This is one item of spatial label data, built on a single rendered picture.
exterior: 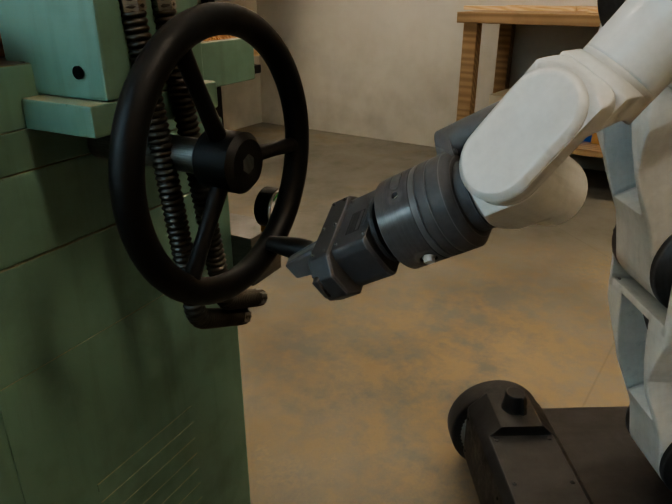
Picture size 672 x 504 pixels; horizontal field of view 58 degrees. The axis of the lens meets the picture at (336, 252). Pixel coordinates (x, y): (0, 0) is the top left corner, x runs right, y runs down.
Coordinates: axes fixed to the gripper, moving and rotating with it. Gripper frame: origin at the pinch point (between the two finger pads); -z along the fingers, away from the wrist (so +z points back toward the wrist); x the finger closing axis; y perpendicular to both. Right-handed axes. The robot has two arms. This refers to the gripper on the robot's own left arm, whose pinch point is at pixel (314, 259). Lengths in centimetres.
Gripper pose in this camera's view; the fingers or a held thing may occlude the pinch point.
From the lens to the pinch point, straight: 63.2
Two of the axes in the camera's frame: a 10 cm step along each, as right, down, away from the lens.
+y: -5.9, -6.8, -4.3
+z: 7.7, -3.0, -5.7
